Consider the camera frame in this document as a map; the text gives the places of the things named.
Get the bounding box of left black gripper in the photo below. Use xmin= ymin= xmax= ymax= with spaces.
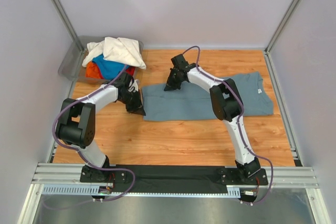
xmin=118 ymin=90 xmax=145 ymax=116

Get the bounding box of grey-blue t shirt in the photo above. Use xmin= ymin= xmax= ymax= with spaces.
xmin=142 ymin=72 xmax=274 ymax=122

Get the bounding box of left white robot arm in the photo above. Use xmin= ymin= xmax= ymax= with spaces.
xmin=52 ymin=72 xmax=145 ymax=183

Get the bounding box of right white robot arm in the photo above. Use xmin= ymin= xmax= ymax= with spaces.
xmin=164 ymin=54 xmax=261 ymax=184

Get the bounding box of red t shirt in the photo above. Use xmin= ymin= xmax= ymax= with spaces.
xmin=125 ymin=66 xmax=136 ymax=76

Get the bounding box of blue t shirt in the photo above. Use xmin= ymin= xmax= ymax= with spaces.
xmin=92 ymin=54 xmax=125 ymax=80

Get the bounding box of white t shirt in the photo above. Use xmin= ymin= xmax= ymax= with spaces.
xmin=82 ymin=37 xmax=146 ymax=69

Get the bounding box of orange t shirt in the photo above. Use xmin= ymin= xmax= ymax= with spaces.
xmin=86 ymin=61 xmax=103 ymax=79

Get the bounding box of grey plastic bin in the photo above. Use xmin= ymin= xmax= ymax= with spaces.
xmin=58 ymin=35 xmax=144 ymax=88

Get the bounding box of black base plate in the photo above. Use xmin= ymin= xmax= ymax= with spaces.
xmin=80 ymin=165 xmax=268 ymax=194

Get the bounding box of grey slotted cable duct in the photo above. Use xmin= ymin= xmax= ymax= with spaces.
xmin=42 ymin=185 xmax=240 ymax=198

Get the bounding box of left aluminium corner post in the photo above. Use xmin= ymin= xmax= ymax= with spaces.
xmin=51 ymin=0 xmax=84 ymax=51

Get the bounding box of aluminium corner post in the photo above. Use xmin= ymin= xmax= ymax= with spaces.
xmin=51 ymin=0 xmax=84 ymax=51
xmin=265 ymin=0 xmax=318 ymax=53

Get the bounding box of aluminium rail frame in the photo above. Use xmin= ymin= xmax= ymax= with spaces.
xmin=32 ymin=163 xmax=319 ymax=189

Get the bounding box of right aluminium corner post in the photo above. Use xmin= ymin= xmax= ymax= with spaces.
xmin=265 ymin=0 xmax=318 ymax=53

